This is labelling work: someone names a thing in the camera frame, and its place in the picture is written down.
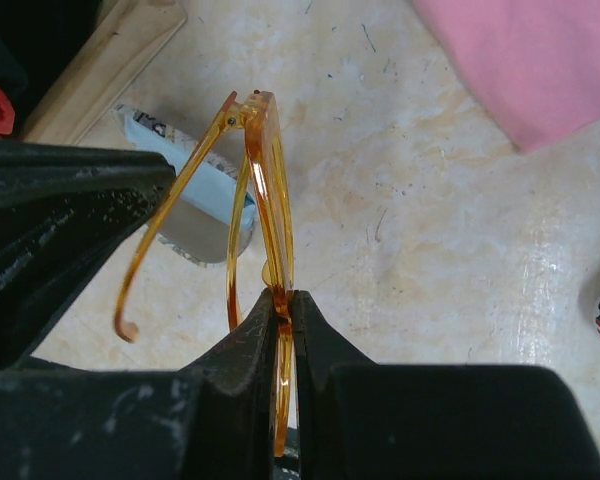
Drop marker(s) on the folded pink t-shirt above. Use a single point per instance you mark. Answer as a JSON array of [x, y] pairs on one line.
[[534, 65]]

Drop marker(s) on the orange sunglasses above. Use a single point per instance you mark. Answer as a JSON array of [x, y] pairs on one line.
[[263, 167]]

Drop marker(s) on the grey patterned glasses case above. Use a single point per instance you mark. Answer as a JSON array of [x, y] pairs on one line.
[[198, 225]]

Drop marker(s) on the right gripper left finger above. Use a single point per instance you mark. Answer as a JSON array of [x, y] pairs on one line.
[[212, 419]]

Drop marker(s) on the wooden clothes rack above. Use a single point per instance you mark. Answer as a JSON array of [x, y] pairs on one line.
[[129, 35]]

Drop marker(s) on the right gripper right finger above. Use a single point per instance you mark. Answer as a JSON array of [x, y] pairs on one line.
[[362, 420]]

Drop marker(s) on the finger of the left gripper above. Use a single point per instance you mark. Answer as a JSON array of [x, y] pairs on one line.
[[63, 212]]

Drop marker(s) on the narrow blue cleaning cloth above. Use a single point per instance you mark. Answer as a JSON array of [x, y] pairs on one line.
[[213, 186]]

